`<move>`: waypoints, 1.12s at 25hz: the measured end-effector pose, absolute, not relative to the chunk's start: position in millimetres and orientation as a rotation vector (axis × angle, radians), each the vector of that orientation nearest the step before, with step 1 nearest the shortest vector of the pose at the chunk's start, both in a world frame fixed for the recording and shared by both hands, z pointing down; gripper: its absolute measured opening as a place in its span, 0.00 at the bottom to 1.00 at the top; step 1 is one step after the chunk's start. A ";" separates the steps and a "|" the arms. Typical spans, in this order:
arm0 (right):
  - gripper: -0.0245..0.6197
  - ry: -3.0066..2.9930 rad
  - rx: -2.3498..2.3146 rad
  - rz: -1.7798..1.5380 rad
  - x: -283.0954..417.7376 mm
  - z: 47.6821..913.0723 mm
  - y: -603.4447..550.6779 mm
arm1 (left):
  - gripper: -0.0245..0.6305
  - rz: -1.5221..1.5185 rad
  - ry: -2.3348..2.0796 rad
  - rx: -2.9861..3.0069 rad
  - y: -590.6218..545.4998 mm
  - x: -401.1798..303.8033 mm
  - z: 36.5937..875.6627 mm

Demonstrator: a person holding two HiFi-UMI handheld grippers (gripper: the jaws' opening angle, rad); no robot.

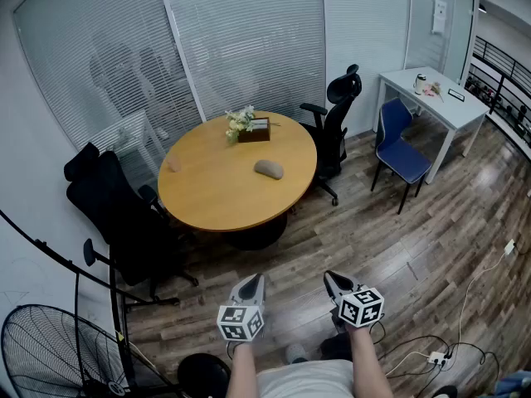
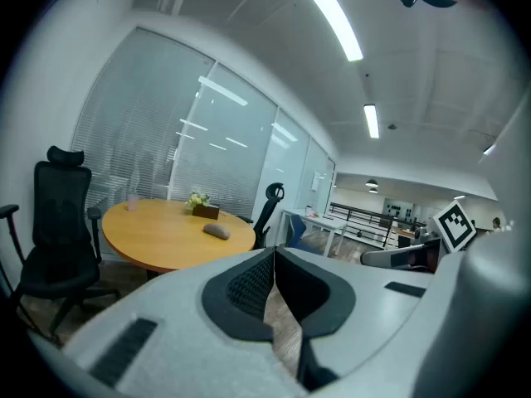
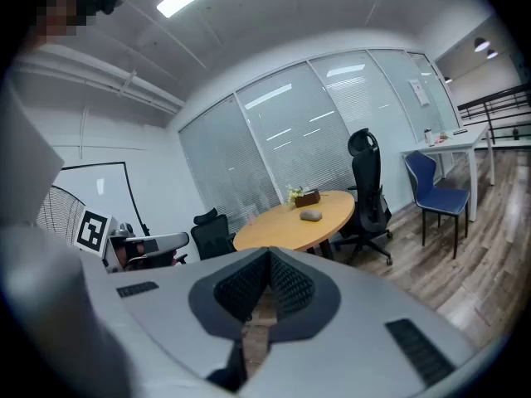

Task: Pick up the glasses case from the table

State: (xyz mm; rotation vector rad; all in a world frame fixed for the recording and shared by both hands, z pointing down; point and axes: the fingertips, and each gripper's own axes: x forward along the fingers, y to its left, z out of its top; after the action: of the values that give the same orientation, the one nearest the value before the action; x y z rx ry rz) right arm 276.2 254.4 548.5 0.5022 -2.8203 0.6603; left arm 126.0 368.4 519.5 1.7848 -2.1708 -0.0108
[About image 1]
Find black round stool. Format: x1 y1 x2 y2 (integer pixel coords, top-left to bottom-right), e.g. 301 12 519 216
177 352 232 398

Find grey zippered fabric case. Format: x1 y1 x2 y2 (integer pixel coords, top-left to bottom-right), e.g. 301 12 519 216
254 159 285 180

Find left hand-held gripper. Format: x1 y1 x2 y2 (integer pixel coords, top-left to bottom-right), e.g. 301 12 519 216
216 274 267 343

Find white cable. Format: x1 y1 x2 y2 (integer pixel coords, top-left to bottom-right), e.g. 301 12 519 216
455 250 509 347

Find person's left forearm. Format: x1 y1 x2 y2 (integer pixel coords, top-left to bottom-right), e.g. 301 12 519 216
227 340 261 398

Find black metal stand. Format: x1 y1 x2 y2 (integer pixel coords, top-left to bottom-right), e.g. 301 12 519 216
0 209 182 398

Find person's grey shoe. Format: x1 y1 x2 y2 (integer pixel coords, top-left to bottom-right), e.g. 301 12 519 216
285 343 309 364

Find blue padded chair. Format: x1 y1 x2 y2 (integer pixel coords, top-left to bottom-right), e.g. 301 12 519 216
370 97 433 216

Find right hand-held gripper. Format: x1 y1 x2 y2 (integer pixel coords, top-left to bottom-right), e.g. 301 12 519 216
323 270 386 333

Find small pink flowers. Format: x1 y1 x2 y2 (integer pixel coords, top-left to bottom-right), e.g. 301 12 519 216
423 81 445 103

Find black table base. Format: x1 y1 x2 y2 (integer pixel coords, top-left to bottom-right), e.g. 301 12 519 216
226 212 288 251

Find white rectangular desk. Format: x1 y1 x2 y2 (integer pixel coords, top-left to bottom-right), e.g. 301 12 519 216
377 66 491 185

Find person's black trousers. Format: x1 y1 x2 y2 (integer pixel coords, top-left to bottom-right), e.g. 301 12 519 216
319 332 353 362

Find black floor fan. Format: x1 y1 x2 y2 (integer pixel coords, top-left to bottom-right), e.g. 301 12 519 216
1 303 129 398

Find blue bag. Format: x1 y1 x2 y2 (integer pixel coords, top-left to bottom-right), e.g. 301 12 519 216
493 370 531 398

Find brown wooden tissue box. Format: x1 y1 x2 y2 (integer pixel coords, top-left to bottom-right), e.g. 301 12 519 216
236 117 271 143

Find black mesh office chair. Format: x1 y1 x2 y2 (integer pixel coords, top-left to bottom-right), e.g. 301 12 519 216
63 142 200 306
299 63 363 206

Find black metal railing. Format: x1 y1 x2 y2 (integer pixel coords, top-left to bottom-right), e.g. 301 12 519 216
471 35 531 118

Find black power cable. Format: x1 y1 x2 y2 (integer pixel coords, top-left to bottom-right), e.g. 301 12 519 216
383 334 501 383

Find person's white t-shirt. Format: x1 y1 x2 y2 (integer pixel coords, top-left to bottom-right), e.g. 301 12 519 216
256 358 356 398

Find person's right forearm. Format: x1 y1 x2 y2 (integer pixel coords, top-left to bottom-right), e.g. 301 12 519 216
348 325 394 398

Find white yellow flower bouquet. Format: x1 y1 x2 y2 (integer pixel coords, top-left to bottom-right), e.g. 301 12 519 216
225 104 256 145

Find white wall holder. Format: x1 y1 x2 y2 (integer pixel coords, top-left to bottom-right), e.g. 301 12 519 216
430 0 448 35

